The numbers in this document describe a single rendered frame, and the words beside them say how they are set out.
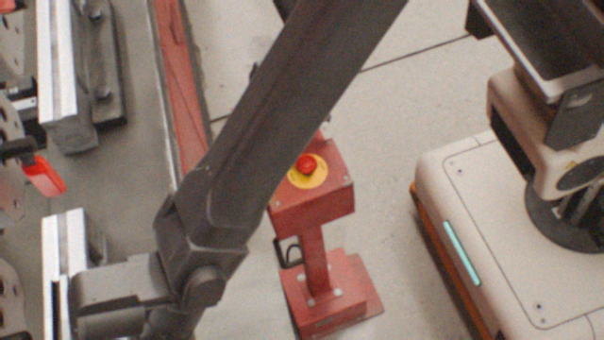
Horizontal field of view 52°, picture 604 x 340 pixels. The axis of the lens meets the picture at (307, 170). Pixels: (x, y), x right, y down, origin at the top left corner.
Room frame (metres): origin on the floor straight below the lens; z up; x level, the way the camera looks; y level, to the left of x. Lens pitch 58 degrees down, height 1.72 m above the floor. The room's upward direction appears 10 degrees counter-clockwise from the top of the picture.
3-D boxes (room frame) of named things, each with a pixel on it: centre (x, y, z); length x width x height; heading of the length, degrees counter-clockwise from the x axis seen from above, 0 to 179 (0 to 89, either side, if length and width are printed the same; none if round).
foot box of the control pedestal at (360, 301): (0.64, -0.01, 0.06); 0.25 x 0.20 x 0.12; 102
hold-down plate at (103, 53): (0.83, 0.34, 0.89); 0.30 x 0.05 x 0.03; 6
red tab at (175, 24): (1.26, 0.28, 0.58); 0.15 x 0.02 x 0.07; 6
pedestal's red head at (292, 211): (0.63, 0.02, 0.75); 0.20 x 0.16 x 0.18; 12
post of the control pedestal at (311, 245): (0.63, 0.02, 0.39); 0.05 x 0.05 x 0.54; 12
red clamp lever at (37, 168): (0.38, 0.28, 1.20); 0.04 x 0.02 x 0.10; 96
